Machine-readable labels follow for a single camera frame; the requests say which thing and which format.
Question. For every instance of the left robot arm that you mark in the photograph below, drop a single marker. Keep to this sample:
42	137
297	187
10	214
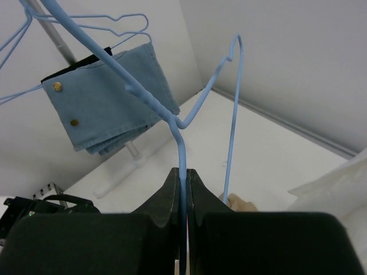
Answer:
48	200

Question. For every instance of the blue hanger with denim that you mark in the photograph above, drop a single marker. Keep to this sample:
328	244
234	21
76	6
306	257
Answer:
30	15

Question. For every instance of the blue denim cloth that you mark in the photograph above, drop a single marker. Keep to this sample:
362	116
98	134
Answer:
98	114

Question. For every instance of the empty blue hanger left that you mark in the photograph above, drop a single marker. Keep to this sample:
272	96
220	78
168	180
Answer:
33	10

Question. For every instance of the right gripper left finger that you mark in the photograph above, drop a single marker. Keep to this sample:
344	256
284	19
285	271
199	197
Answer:
144	241

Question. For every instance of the blue wire hanger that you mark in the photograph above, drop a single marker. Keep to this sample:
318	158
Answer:
175	124

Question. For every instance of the beige t shirt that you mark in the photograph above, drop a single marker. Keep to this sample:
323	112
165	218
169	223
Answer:
235	203

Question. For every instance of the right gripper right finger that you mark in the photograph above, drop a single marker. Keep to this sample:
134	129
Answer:
223	241

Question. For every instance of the white cloth on hanger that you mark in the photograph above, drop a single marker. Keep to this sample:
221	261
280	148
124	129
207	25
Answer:
341	193

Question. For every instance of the metal clothes rack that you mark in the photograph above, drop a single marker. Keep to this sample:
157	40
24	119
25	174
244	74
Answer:
127	169

